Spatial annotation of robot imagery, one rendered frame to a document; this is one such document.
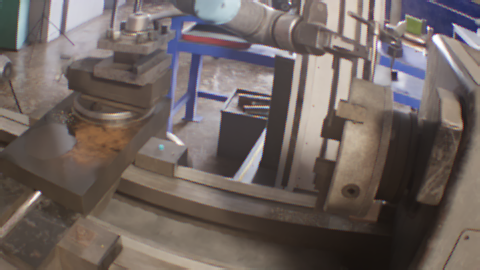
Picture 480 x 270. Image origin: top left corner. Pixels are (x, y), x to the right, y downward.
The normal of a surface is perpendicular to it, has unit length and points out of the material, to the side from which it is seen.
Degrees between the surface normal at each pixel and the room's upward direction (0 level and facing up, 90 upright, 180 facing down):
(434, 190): 90
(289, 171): 90
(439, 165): 90
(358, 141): 61
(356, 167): 80
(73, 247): 0
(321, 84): 90
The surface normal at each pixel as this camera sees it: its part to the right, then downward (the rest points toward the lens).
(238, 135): -0.21, 0.40
